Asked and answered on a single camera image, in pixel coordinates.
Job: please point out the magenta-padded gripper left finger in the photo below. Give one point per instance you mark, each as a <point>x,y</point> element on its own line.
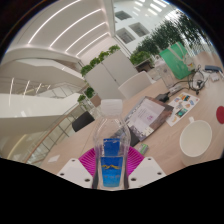
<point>75,171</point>

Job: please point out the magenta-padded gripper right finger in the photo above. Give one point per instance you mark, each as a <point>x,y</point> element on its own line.
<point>146,170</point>

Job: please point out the clear blue-labelled water bottle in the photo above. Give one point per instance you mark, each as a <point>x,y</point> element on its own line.
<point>111,146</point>

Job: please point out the small green pack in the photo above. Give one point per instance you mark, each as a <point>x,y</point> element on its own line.
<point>143,148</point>

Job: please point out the white paper sheet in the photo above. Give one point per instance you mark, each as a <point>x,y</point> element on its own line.
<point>53,158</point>

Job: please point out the black office chair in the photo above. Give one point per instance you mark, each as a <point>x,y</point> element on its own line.
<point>82,120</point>

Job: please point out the open brochure book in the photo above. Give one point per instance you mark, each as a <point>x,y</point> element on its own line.
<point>148,116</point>

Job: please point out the white ceramic mug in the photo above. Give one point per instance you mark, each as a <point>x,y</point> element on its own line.
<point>195,141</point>

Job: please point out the colourful sticker sheet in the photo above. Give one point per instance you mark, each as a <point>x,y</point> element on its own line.
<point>183,107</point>

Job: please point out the small black box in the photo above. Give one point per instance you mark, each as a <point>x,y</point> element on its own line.
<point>163,97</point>

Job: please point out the small planter with plants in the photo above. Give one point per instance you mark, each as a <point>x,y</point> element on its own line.
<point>89,96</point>

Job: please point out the white chair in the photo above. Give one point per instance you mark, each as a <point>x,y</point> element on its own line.
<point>133,86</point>

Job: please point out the clear plastic jar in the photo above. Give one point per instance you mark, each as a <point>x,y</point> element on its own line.
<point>165,74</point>

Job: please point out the white cabinet with plants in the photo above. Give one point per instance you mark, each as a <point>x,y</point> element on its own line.
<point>110,75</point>

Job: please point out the green tote bag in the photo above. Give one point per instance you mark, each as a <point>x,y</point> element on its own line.
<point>175,61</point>

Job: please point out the small white card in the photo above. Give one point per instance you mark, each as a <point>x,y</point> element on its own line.
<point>215,77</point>

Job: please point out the dark blue keyboard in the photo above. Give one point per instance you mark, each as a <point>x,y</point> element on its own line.
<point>213,68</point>

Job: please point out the row of green hedge plants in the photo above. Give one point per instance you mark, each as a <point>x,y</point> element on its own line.
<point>166,35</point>

